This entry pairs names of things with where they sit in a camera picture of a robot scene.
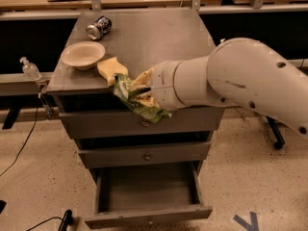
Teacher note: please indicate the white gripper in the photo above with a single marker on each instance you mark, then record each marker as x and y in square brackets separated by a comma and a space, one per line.
[164, 85]

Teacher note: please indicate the green jalapeno chip bag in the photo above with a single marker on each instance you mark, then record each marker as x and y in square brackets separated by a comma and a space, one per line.
[125, 95]

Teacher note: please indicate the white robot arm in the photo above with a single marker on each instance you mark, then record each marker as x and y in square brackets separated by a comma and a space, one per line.
[239, 72]

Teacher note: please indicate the grey top drawer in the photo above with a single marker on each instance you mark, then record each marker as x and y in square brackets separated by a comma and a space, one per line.
[117, 123]

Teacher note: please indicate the grey wooden drawer cabinet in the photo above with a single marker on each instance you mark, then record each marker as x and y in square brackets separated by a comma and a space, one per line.
[139, 39]

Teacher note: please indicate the grey middle drawer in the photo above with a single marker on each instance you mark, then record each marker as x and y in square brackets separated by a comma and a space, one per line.
[144, 154]

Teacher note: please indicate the grey open bottom drawer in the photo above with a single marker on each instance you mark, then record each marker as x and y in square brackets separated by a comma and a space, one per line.
[147, 195]

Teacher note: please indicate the yellow sponge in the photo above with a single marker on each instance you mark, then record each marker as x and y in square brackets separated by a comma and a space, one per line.
[108, 68]

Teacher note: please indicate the beige paper bowl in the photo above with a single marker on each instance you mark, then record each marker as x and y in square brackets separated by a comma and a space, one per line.
[83, 55]

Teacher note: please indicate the blue soda can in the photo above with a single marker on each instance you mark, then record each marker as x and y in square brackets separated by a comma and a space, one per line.
[99, 28]

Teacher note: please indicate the clear pump sanitizer bottle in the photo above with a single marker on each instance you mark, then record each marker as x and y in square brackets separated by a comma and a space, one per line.
[30, 70]

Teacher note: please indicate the black wheeled stand leg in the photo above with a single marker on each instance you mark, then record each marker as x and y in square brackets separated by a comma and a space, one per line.
[279, 139]

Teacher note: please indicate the black object with cable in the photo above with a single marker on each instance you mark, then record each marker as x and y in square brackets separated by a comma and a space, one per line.
[66, 220]

